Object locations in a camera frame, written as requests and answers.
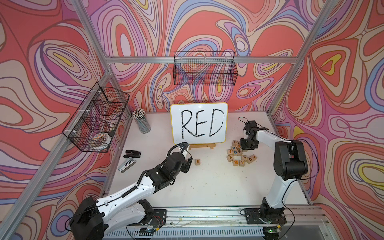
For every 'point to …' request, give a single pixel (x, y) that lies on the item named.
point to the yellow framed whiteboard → (199, 123)
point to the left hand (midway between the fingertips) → (188, 156)
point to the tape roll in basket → (101, 138)
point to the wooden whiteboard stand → (211, 145)
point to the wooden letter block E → (197, 161)
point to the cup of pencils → (140, 115)
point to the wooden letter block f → (230, 152)
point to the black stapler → (132, 153)
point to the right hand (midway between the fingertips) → (246, 150)
